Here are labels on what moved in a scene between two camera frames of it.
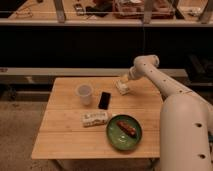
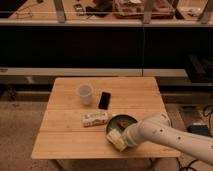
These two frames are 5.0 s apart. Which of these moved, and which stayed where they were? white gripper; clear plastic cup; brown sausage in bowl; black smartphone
Moved: white gripper
Stayed: brown sausage in bowl; black smartphone; clear plastic cup
